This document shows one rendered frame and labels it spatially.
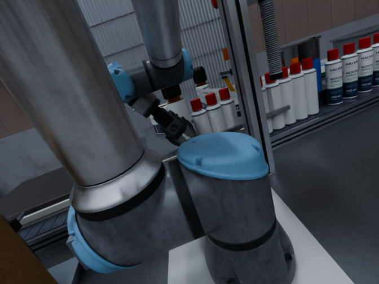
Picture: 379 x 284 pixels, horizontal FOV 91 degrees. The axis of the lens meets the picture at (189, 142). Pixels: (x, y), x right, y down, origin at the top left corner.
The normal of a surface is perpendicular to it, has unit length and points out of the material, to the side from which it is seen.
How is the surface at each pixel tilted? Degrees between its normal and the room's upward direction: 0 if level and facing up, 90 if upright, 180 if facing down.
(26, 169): 90
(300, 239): 0
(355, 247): 0
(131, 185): 54
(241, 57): 90
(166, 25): 143
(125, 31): 90
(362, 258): 0
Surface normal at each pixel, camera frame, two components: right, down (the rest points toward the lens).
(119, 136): 0.84, 0.02
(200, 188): -0.03, -0.32
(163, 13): 0.40, 0.87
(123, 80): 0.20, 0.33
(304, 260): -0.29, -0.90
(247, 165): 0.40, 0.16
